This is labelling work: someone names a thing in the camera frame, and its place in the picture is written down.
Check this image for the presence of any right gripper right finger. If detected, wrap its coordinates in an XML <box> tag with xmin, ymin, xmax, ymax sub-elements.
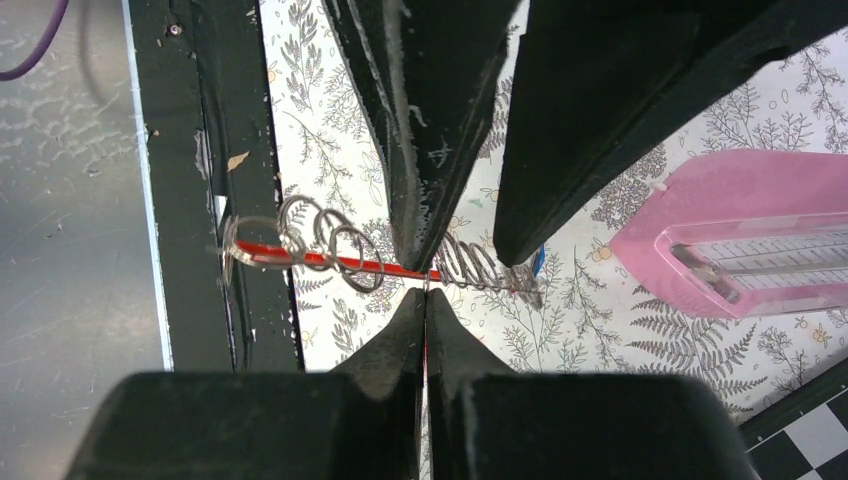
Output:
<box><xmin>425</xmin><ymin>289</ymin><xmax>754</xmax><ymax>479</ymax></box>

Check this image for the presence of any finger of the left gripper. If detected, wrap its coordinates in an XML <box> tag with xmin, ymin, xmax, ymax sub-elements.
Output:
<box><xmin>325</xmin><ymin>0</ymin><xmax>519</xmax><ymax>271</ymax></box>
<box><xmin>493</xmin><ymin>1</ymin><xmax>847</xmax><ymax>266</ymax></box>

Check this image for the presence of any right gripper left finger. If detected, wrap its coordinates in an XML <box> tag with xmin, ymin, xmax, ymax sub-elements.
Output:
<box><xmin>67</xmin><ymin>288</ymin><xmax>426</xmax><ymax>479</ymax></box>

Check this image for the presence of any red tag key bunch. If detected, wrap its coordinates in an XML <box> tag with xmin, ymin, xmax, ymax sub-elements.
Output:
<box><xmin>210</xmin><ymin>195</ymin><xmax>544</xmax><ymax>310</ymax></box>

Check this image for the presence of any floral table mat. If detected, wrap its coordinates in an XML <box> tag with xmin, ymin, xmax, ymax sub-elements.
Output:
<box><xmin>258</xmin><ymin>0</ymin><xmax>848</xmax><ymax>480</ymax></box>

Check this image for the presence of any pink transparent box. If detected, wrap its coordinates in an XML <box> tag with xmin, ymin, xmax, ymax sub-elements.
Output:
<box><xmin>611</xmin><ymin>149</ymin><xmax>847</xmax><ymax>319</ymax></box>

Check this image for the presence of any black white checkerboard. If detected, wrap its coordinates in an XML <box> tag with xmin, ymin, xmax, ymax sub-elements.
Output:
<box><xmin>740</xmin><ymin>360</ymin><xmax>847</xmax><ymax>480</ymax></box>

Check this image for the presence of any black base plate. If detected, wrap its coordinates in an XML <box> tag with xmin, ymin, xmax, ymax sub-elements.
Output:
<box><xmin>123</xmin><ymin>1</ymin><xmax>304</xmax><ymax>372</ymax></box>

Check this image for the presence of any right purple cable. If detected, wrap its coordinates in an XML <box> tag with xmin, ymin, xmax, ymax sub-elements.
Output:
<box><xmin>0</xmin><ymin>0</ymin><xmax>71</xmax><ymax>83</ymax></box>

